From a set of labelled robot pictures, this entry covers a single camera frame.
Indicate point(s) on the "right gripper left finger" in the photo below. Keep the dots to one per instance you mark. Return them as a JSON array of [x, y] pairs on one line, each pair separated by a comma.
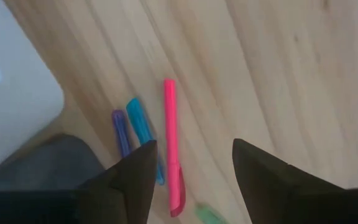
[[129, 199]]

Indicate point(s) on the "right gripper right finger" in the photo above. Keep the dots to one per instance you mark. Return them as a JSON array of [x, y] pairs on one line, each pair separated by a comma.
[[275, 196]]

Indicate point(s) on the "teal marker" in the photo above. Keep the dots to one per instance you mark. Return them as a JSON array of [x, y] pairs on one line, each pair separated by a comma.
[[138, 121]]

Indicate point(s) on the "pink marker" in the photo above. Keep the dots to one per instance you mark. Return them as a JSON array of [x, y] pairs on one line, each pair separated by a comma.
[[171, 130]]

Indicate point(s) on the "smoky transparent plastic bin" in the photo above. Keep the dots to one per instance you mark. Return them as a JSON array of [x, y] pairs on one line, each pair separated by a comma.
[[51, 165]]

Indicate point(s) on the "purple marker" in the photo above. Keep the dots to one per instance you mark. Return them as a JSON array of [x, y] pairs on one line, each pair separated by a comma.
[[120, 130]]

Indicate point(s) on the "green marker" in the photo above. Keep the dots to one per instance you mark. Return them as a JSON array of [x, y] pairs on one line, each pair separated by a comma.
[[208, 214]]

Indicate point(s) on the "white plastic bin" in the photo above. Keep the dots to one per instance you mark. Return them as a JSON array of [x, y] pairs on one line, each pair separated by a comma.
[[17, 93]]

